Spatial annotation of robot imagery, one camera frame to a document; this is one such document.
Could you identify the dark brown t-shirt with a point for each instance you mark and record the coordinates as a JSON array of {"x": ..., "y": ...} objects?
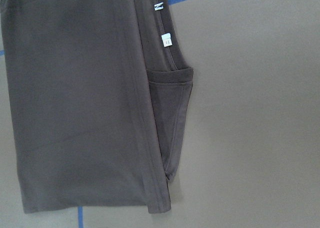
[{"x": 98, "y": 92}]

